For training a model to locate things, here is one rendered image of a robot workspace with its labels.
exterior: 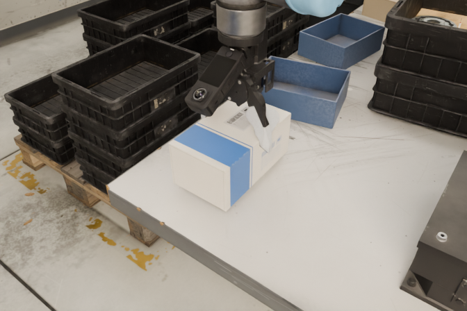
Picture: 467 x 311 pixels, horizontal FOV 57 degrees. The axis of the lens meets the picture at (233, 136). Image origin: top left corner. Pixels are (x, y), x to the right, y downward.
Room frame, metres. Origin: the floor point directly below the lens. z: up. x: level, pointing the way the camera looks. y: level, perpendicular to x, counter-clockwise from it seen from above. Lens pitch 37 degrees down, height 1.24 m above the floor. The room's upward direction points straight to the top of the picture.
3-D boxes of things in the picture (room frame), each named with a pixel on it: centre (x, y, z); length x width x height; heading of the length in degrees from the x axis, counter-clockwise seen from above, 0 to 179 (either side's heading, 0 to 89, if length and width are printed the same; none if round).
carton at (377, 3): (1.44, -0.54, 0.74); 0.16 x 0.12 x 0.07; 132
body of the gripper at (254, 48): (0.63, -0.02, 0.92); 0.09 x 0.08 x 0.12; 144
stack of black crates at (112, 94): (1.27, 0.34, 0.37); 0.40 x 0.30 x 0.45; 143
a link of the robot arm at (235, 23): (0.63, -0.01, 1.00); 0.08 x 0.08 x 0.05
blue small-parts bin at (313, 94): (0.86, -0.15, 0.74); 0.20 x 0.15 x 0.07; 66
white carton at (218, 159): (0.61, 0.00, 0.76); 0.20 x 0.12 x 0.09; 143
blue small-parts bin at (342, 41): (1.14, -0.31, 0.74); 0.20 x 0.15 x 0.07; 134
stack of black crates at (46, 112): (1.51, 0.67, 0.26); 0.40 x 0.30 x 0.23; 144
